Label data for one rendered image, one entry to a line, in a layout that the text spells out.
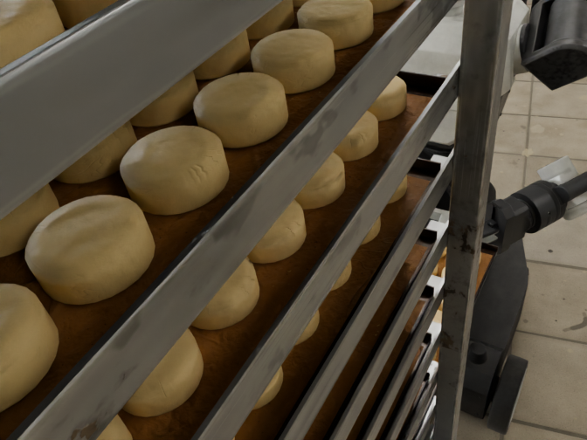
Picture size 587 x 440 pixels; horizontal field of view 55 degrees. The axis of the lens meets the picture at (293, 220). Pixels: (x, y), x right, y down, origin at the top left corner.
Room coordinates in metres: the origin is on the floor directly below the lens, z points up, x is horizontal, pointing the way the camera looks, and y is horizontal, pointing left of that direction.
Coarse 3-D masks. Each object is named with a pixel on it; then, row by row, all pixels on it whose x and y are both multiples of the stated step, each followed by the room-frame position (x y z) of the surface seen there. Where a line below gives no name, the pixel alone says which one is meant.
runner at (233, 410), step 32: (448, 96) 0.39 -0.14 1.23; (416, 128) 0.34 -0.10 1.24; (384, 192) 0.29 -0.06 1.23; (352, 224) 0.25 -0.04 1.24; (352, 256) 0.25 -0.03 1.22; (320, 288) 0.22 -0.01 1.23; (288, 320) 0.19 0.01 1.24; (256, 352) 0.17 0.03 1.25; (288, 352) 0.18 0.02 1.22; (256, 384) 0.16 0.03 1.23; (224, 416) 0.14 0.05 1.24
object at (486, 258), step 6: (444, 258) 0.71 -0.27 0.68; (480, 258) 0.69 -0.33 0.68; (486, 258) 0.69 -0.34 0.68; (438, 264) 0.70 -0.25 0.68; (444, 264) 0.69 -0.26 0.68; (480, 264) 0.68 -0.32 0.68; (486, 264) 0.68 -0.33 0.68; (438, 270) 0.68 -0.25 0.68; (480, 270) 0.66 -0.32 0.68; (486, 270) 0.66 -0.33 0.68; (438, 276) 0.67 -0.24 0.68; (480, 276) 0.65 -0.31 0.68; (438, 348) 0.52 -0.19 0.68; (438, 354) 0.51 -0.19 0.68; (438, 360) 0.50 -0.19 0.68
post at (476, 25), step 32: (480, 0) 0.40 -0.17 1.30; (512, 0) 0.41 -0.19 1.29; (480, 32) 0.40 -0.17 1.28; (480, 64) 0.40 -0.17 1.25; (480, 96) 0.40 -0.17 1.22; (480, 128) 0.40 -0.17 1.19; (480, 160) 0.39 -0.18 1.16; (480, 192) 0.39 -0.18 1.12; (448, 224) 0.41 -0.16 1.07; (480, 224) 0.40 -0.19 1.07; (448, 256) 0.41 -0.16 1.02; (448, 288) 0.41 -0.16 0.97; (448, 320) 0.40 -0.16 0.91; (448, 352) 0.40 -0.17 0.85; (448, 384) 0.40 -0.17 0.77; (448, 416) 0.40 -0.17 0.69
